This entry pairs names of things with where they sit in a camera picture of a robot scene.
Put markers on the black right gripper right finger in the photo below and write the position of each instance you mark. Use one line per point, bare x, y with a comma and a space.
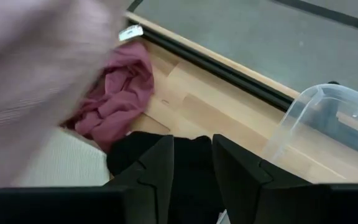
275, 205

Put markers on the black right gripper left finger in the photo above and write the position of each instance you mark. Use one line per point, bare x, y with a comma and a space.
129, 205

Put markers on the black cloth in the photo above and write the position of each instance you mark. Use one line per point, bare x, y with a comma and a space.
191, 174

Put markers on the pink striped shirt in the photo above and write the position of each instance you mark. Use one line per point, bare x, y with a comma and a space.
33, 68

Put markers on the clear plastic container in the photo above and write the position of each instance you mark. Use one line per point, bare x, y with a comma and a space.
325, 133

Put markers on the maroon cloth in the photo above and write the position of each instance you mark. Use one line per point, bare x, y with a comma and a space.
120, 93

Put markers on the white paper tag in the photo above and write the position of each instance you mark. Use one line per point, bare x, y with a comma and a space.
131, 32

